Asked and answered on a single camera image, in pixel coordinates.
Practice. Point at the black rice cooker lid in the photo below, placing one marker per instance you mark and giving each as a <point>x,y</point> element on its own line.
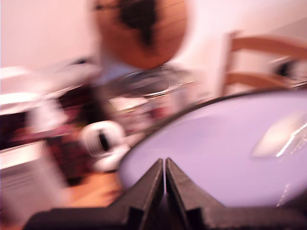
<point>211,148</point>

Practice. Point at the white mug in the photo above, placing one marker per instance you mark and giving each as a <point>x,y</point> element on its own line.
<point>105,143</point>

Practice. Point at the white ribbed box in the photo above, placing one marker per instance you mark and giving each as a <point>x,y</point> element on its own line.
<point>26,182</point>

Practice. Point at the wooden chair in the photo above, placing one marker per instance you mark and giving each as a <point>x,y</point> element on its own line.
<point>254,62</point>

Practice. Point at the cork globe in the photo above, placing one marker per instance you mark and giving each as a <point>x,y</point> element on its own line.
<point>144,33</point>

